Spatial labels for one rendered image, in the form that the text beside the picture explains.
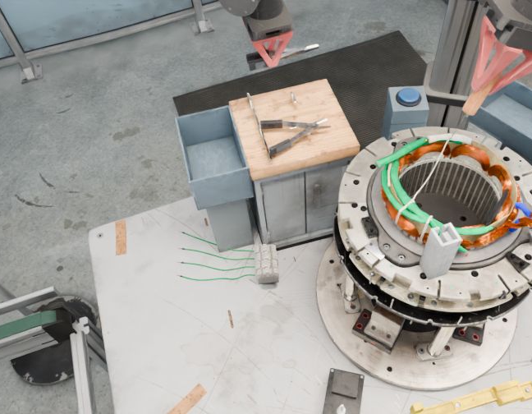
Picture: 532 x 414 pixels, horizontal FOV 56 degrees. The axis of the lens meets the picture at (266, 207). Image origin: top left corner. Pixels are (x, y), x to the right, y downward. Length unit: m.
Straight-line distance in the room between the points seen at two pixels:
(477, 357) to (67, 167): 2.02
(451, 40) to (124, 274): 0.86
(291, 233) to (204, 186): 0.27
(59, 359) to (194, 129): 1.22
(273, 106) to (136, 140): 1.62
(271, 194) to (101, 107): 1.93
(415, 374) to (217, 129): 0.60
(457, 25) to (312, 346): 0.70
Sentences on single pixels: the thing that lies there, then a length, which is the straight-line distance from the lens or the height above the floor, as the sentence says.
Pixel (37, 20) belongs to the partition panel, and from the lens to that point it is 3.00.
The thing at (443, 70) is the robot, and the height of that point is 0.98.
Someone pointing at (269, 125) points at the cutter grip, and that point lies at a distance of 0.90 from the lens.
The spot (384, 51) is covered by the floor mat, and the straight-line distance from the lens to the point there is 2.85.
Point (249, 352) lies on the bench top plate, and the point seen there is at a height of 0.78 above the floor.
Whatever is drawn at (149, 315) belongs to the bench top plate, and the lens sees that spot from 1.08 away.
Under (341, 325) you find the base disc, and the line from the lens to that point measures 1.00.
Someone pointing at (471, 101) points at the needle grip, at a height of 1.30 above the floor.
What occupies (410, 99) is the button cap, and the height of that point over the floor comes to 1.04.
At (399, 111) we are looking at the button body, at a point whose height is 1.03.
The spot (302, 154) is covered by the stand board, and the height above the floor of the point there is 1.07.
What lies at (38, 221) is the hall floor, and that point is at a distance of 2.40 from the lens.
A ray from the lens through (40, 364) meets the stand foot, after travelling 2.04.
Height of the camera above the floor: 1.72
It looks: 54 degrees down
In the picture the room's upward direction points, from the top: 8 degrees counter-clockwise
